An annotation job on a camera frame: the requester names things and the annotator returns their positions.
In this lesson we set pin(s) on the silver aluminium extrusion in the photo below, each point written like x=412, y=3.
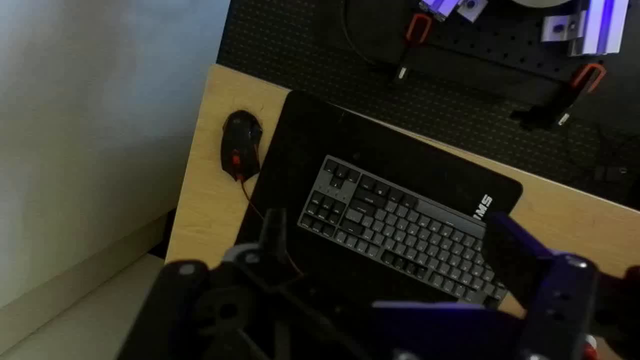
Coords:
x=440, y=4
x=602, y=22

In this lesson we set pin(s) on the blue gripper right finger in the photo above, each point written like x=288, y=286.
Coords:
x=532, y=273

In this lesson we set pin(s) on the dark grey computer keyboard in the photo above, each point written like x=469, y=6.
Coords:
x=400, y=226

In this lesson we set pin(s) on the black desk mat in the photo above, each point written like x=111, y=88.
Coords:
x=373, y=142

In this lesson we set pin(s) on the black computer mouse red accents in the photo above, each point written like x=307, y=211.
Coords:
x=241, y=142

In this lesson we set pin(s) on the small silver metal bracket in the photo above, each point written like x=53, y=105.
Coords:
x=559, y=29
x=473, y=8

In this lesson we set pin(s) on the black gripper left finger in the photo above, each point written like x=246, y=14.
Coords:
x=273, y=236

